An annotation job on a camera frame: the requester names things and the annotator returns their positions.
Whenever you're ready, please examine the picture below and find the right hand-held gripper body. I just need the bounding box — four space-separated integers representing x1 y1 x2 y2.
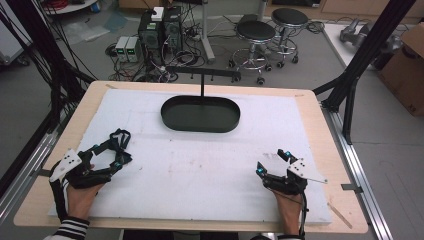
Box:
262 158 328 197

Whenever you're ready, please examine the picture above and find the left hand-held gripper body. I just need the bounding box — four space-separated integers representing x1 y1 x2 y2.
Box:
49 148 113 190

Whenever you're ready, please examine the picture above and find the black strap accessory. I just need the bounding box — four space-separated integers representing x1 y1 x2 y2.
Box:
109 128 133 165

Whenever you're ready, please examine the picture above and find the person's left hand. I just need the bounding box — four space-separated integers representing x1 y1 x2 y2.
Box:
65 182 106 221

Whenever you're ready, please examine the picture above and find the person's right hand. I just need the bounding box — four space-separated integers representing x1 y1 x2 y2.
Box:
271 189 303 236

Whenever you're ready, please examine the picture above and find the grey tape piece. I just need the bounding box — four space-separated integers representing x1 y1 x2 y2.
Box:
340 183 364 195
31 168 53 178

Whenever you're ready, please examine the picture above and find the white foam mat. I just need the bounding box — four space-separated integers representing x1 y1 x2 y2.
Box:
48 88 333 225

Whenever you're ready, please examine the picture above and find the black stand with oval tray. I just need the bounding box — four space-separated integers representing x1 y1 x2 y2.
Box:
160 65 242 134

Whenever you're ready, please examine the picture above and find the grey power supply unit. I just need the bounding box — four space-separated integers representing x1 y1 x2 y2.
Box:
125 36 144 63
114 35 130 63

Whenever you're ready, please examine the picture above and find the clear plastic sheet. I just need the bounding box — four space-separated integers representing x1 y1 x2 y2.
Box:
63 20 112 43

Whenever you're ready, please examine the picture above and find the black computer tower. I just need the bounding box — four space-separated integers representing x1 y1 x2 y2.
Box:
162 5 184 60
137 11 165 65

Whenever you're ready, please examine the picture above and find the white side table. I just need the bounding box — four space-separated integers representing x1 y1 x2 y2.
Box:
322 22 412 70

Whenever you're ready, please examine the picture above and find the black round stool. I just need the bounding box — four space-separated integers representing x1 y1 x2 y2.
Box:
270 7 310 69
228 20 278 86

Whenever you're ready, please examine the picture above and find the cardboard box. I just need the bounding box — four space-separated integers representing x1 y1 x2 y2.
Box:
377 22 424 117

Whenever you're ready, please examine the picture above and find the grey machine part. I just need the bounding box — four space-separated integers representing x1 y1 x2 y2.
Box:
339 18 403 52

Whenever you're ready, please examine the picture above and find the grey desk leg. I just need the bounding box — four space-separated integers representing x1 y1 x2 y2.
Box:
199 0 216 64

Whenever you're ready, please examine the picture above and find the round white table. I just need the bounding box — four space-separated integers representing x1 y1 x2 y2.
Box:
43 0 101 16

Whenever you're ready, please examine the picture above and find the small white box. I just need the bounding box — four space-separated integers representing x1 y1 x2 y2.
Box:
150 6 165 23

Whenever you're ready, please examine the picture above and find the black wrist strap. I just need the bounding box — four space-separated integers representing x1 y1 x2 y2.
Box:
49 179 70 223

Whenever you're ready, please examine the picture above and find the aluminium rail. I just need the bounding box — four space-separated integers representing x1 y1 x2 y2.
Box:
320 101 395 240
0 131 60 225

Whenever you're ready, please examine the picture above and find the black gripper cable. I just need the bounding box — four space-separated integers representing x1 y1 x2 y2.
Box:
298 190 310 240

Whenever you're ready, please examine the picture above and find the black metal frame with cables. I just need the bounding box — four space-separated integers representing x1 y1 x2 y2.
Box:
0 0 97 134

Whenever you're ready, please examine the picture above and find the tangle of floor cables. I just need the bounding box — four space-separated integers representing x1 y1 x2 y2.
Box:
106 19 208 83

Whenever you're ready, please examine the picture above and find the black metal frame stand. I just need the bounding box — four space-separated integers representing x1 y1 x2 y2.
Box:
313 0 418 145

